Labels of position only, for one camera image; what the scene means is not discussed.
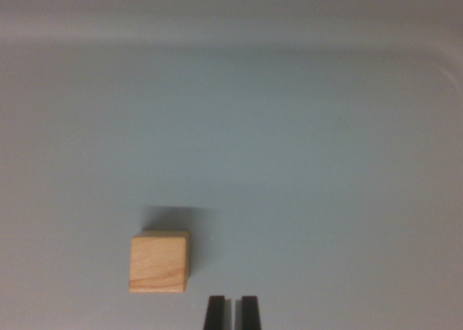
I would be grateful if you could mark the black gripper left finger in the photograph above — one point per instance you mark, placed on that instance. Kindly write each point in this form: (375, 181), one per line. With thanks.
(216, 313)

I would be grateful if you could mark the light wooden cube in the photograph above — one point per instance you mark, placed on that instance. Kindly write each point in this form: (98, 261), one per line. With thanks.
(157, 263)

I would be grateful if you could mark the pale blue plastic bin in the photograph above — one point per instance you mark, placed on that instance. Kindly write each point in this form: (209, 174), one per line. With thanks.
(275, 127)

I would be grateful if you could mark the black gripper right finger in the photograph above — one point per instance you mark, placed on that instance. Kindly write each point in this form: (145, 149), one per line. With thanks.
(250, 313)

